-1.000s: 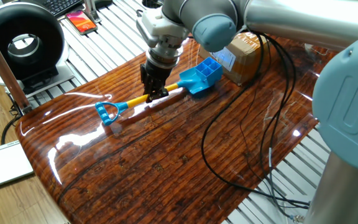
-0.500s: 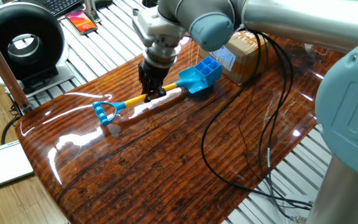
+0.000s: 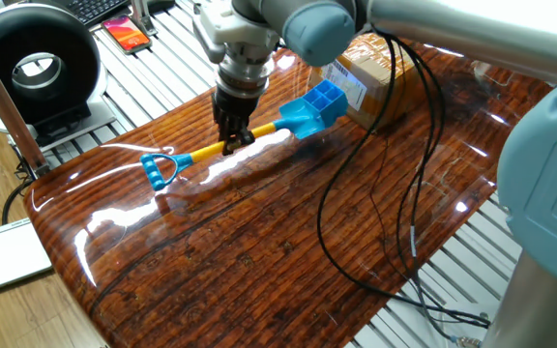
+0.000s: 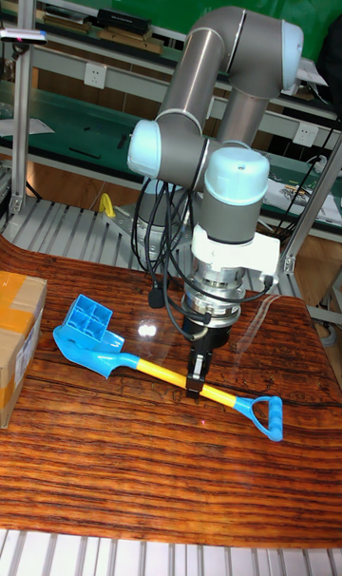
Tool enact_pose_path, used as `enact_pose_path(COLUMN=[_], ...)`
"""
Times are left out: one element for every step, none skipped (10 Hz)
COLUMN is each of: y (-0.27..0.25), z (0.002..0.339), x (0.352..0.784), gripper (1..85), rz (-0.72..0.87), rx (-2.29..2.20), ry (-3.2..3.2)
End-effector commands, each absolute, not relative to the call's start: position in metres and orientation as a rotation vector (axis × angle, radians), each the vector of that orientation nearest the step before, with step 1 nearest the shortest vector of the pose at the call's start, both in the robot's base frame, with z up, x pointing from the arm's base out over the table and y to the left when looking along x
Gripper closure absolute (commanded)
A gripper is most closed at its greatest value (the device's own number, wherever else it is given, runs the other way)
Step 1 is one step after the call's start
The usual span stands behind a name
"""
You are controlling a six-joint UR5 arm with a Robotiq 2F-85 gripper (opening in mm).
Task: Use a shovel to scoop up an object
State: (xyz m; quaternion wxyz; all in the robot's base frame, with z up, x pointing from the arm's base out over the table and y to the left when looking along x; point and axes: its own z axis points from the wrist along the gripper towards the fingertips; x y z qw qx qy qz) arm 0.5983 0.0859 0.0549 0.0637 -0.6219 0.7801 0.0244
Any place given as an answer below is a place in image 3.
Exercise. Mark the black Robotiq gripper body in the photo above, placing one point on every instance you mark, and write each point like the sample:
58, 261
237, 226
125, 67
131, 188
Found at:
235, 108

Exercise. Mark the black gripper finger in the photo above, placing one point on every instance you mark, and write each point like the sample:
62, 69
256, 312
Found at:
229, 140
247, 136

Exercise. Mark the blue yellow toy shovel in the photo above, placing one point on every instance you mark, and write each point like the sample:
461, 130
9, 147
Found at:
298, 121

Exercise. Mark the blue plastic building block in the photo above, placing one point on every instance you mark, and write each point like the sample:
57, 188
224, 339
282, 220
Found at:
324, 101

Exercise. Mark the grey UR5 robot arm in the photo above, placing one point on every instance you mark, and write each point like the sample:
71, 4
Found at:
544, 169

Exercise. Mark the wood-grain table mat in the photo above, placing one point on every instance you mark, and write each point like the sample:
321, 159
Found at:
259, 266

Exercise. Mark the silver metal stand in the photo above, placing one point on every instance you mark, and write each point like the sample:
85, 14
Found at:
140, 19

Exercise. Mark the black smartphone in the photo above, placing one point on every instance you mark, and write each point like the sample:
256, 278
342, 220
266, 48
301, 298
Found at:
126, 34

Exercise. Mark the taped cardboard box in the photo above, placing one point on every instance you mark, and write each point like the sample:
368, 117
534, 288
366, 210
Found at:
380, 82

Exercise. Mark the black keyboard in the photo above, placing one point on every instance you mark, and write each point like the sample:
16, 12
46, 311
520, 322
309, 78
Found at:
95, 9

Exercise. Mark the white flat board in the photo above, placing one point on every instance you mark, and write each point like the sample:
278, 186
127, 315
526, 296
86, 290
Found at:
3, 256

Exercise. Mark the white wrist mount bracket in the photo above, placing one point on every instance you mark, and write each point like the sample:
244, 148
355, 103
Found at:
230, 29

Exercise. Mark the brown metal post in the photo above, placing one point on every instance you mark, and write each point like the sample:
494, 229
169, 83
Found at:
3, 101

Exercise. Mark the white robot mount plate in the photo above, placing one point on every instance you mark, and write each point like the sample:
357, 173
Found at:
472, 304

